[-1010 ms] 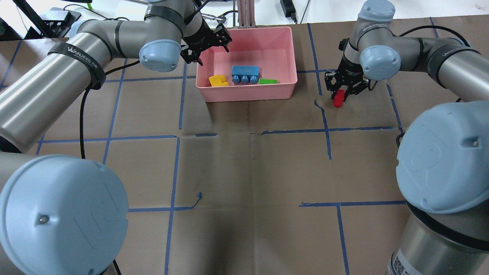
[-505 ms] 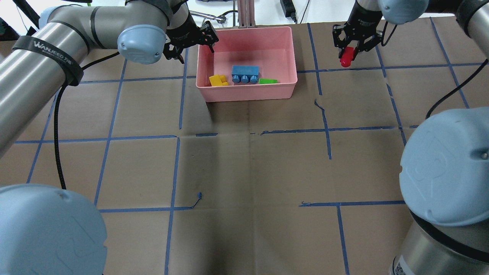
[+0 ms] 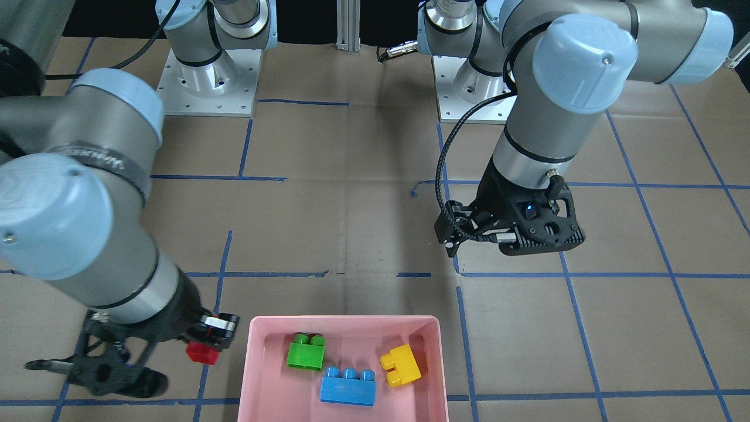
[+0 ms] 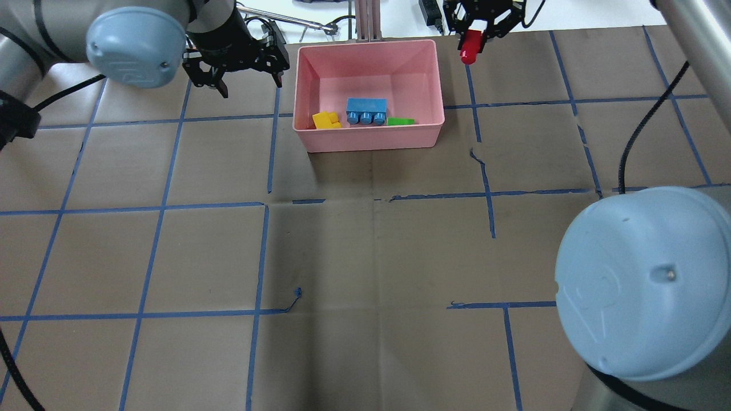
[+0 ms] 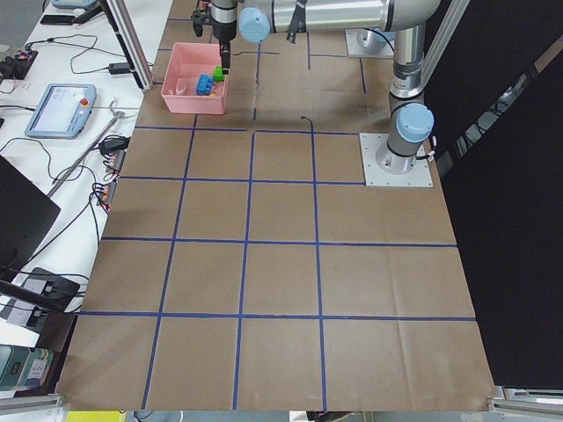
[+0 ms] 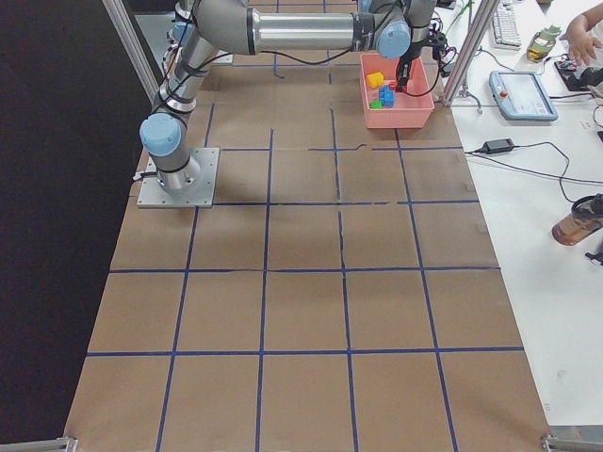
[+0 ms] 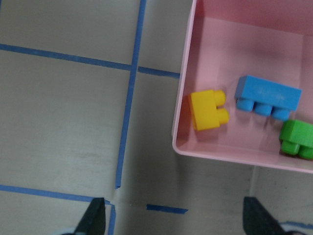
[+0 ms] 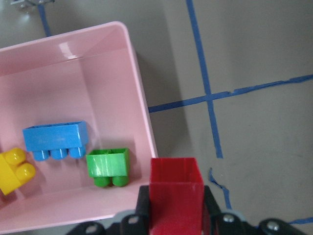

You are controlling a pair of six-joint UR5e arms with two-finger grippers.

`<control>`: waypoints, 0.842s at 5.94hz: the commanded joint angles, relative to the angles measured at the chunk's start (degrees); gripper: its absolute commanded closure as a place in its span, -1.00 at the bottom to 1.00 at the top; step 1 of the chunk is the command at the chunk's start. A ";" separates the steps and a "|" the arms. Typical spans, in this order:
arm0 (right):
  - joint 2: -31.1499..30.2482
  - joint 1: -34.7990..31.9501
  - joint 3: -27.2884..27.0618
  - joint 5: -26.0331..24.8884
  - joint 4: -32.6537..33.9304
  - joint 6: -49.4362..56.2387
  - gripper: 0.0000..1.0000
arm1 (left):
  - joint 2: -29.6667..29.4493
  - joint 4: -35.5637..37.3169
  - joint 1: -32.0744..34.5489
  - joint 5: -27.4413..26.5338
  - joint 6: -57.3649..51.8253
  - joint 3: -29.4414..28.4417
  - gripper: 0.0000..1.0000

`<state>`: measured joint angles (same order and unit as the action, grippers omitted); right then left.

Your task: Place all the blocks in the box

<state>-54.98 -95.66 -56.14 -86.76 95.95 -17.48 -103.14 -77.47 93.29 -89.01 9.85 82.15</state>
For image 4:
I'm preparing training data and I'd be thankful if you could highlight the yellow toy block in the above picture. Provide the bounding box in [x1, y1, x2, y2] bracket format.
[311, 111, 343, 130]

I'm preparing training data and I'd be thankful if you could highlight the red toy block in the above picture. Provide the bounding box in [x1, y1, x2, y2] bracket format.
[459, 29, 483, 65]

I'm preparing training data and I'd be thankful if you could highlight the metal rod tool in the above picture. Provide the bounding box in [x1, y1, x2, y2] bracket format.
[236, 2, 340, 35]

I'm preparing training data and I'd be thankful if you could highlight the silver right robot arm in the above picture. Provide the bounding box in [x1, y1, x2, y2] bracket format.
[555, 1, 729, 410]

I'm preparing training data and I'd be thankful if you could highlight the blue toy block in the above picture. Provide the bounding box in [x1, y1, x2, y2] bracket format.
[346, 97, 387, 126]

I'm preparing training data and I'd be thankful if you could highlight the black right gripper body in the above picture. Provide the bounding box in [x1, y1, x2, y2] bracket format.
[443, 1, 525, 26]

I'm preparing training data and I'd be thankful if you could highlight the black power adapter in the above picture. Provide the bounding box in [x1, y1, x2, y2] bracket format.
[417, 0, 445, 35]

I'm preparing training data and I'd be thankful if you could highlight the green toy block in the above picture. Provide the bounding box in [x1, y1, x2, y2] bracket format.
[386, 117, 416, 127]

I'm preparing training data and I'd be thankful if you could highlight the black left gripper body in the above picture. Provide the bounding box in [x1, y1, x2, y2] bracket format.
[182, 23, 291, 80]

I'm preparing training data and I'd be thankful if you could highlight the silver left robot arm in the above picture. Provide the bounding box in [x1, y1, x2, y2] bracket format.
[1, 1, 290, 146]

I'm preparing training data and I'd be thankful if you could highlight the aluminium frame post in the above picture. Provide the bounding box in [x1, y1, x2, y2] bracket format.
[354, 0, 382, 42]

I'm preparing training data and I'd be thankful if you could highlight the pink plastic box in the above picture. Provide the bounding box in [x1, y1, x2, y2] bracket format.
[292, 39, 445, 153]

